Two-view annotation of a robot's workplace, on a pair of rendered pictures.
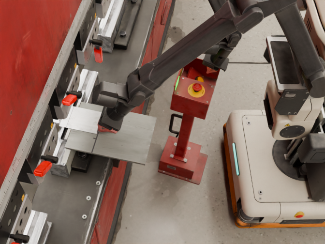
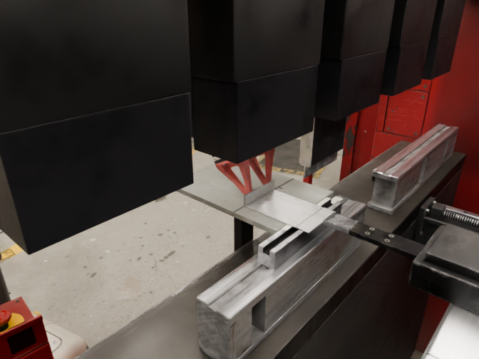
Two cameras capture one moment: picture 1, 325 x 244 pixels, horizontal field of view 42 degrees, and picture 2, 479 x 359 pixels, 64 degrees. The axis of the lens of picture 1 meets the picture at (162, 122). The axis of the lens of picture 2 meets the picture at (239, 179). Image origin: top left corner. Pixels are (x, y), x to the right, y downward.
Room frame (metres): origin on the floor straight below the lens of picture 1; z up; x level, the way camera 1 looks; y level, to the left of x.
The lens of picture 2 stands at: (1.23, 0.54, 1.32)
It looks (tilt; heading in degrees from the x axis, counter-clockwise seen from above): 25 degrees down; 216
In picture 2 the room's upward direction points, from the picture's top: straight up
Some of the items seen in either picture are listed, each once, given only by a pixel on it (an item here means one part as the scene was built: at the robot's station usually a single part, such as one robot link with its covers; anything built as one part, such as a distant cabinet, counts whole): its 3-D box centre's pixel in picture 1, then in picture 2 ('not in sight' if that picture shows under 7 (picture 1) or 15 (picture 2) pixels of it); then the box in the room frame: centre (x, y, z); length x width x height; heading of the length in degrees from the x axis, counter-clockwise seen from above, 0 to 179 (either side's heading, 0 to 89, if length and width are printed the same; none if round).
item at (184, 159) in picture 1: (180, 152); not in sight; (1.11, -0.12, 0.13); 0.10 x 0.10 x 0.01; 79
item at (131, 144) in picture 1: (111, 132); (248, 189); (0.68, 0.16, 1.00); 0.26 x 0.18 x 0.01; 85
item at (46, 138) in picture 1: (28, 144); (392, 40); (0.47, 0.32, 1.26); 0.15 x 0.09 x 0.17; 175
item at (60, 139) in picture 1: (72, 115); (303, 229); (0.73, 0.30, 0.99); 0.20 x 0.03 x 0.03; 175
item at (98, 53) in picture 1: (96, 51); not in sight; (0.85, 0.23, 1.20); 0.04 x 0.02 x 0.10; 85
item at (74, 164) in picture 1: (91, 132); not in sight; (0.73, 0.25, 0.89); 0.30 x 0.05 x 0.03; 175
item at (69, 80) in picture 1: (55, 81); (338, 50); (0.67, 0.31, 1.26); 0.15 x 0.09 x 0.17; 175
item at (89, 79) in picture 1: (75, 121); (295, 266); (0.75, 0.30, 0.92); 0.39 x 0.06 x 0.10; 175
